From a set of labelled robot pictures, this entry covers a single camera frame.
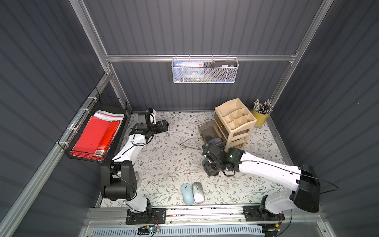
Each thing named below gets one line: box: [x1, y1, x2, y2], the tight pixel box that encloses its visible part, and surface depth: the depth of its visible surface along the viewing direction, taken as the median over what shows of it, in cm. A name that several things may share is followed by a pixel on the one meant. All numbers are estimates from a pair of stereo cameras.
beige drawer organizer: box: [213, 98, 258, 153], surface depth 86 cm
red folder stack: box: [70, 110, 125, 161], surface depth 72 cm
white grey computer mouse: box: [191, 181, 205, 204], surface depth 82 cm
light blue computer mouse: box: [181, 183, 194, 206], surface depth 80 cm
